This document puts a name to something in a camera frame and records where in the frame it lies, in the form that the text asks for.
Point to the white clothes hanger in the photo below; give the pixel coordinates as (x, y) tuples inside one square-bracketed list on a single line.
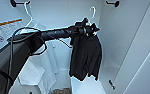
[(30, 16), (92, 13)]

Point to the black garment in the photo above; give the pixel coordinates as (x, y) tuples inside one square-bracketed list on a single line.
[(86, 56)]

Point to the white wardrobe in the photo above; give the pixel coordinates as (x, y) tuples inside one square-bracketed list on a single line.
[(61, 13)]

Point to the small black door hook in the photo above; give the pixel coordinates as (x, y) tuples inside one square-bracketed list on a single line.
[(112, 84)]

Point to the white inner wardrobe shelf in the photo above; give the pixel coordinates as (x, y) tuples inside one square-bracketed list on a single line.
[(91, 87)]

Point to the woven storage basket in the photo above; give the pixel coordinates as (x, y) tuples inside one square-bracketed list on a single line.
[(61, 91)]

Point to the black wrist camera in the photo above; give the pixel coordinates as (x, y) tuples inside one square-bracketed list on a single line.
[(81, 22)]

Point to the black rail bracket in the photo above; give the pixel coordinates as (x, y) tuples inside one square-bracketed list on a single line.
[(13, 3), (116, 3)]

